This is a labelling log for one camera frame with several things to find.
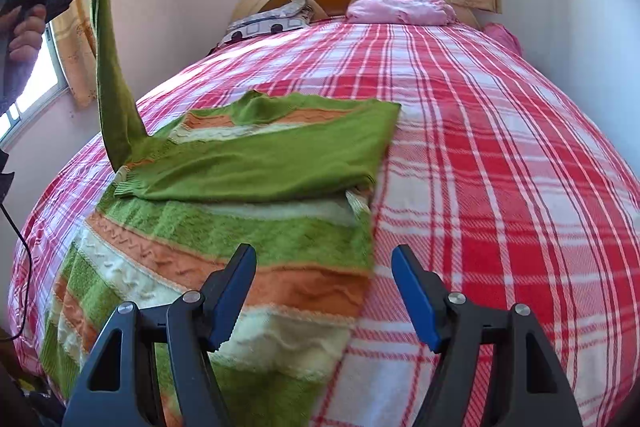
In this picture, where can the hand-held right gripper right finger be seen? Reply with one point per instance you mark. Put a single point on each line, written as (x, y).
(414, 297)

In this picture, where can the side window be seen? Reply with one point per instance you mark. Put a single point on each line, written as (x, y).
(42, 77)

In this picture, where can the pink pillow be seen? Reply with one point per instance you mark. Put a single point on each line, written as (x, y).
(400, 7)

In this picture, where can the green striped knit sweater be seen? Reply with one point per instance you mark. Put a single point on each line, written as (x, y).
(250, 157)

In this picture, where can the person's left hand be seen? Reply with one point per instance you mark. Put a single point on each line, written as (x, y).
(25, 32)

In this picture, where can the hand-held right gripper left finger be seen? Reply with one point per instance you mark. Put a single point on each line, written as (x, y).
(236, 292)

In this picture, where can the person's left forearm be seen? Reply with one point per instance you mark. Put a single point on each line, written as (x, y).
(15, 82)

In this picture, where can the red plaid blanket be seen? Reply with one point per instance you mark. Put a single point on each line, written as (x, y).
(500, 207)

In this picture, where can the yellow side curtain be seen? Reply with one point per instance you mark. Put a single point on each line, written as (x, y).
(75, 47)

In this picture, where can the pink cloth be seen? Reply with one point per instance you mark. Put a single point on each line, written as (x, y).
(502, 39)

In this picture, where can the grey patterned pillow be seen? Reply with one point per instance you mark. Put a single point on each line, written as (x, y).
(270, 24)

